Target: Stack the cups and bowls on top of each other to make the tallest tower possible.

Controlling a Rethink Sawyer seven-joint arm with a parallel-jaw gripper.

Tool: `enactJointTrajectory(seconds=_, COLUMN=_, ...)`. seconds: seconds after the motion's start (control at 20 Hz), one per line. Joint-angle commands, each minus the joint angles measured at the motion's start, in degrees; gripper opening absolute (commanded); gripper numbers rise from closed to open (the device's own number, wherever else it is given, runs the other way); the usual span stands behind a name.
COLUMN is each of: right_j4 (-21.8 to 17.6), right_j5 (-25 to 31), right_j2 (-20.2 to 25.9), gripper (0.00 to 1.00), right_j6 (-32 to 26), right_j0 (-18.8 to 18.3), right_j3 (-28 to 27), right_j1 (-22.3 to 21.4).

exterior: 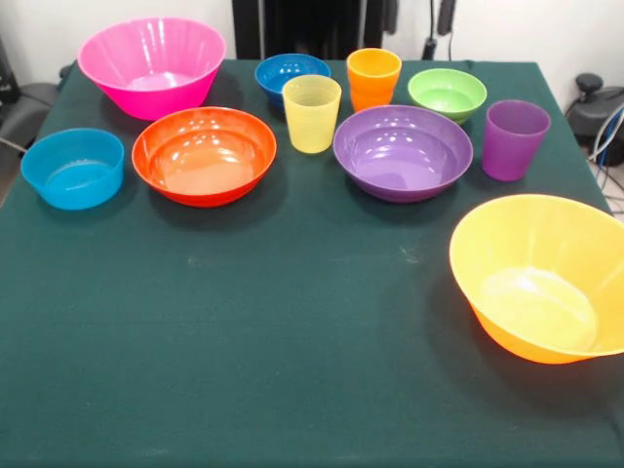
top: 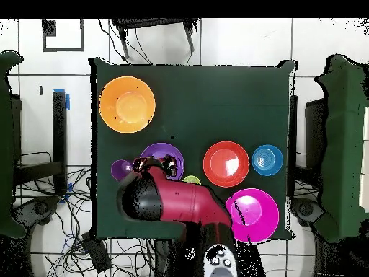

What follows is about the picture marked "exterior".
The purple cup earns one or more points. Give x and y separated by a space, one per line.
514 146

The dark blue bowl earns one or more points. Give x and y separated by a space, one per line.
275 73

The orange cup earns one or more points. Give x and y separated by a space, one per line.
373 80

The purple bowl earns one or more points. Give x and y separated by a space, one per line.
400 156

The pink bowl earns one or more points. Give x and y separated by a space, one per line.
146 58

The light blue bowl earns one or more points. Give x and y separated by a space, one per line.
73 175

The red bowl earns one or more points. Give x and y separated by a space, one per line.
205 161

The green bowl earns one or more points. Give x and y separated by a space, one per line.
446 92

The yellow cup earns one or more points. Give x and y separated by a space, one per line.
312 122

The large yellow-orange bowl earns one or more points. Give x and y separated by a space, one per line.
536 273

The dark green tablecloth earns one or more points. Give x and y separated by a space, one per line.
244 317

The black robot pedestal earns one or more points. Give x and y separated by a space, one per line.
312 24

